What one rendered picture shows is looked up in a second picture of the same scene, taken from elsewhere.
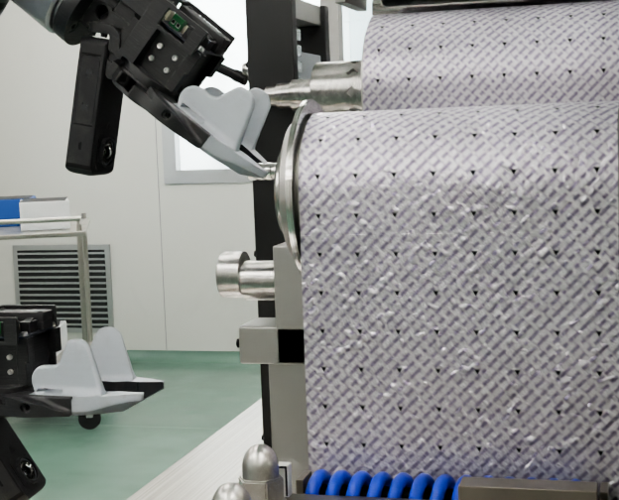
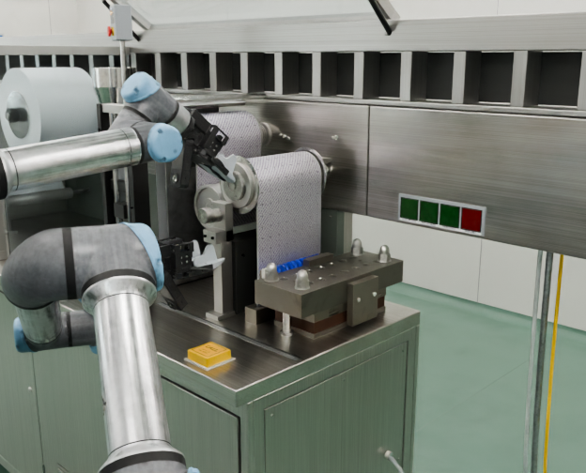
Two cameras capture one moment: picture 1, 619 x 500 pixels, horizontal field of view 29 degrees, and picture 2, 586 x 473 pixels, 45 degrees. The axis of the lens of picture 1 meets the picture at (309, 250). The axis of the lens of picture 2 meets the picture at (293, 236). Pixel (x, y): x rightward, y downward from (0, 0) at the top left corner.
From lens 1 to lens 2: 148 cm
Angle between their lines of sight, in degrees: 60
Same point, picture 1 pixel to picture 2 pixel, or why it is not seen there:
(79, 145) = (185, 177)
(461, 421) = (291, 245)
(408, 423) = (280, 249)
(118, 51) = (204, 144)
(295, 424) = (227, 260)
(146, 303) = not seen: outside the picture
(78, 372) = (210, 255)
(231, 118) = (231, 164)
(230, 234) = not seen: outside the picture
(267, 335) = (223, 234)
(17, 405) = (200, 270)
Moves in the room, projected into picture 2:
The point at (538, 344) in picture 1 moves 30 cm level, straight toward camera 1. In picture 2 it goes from (306, 220) to (403, 238)
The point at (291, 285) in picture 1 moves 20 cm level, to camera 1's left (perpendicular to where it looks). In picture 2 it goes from (229, 216) to (180, 232)
